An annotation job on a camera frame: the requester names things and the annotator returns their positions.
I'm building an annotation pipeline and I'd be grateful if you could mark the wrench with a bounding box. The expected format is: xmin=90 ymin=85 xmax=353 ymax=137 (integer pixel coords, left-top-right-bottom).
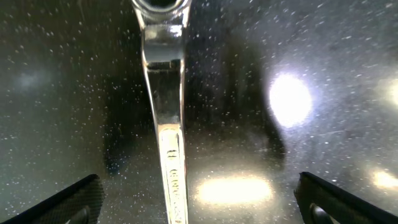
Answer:
xmin=130 ymin=0 xmax=192 ymax=224

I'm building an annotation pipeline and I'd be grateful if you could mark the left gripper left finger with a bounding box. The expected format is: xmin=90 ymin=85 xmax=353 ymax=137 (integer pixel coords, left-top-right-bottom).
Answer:
xmin=0 ymin=173 xmax=106 ymax=224

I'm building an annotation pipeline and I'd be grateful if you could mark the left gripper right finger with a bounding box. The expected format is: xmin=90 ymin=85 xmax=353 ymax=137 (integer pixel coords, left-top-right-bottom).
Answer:
xmin=294 ymin=171 xmax=398 ymax=224

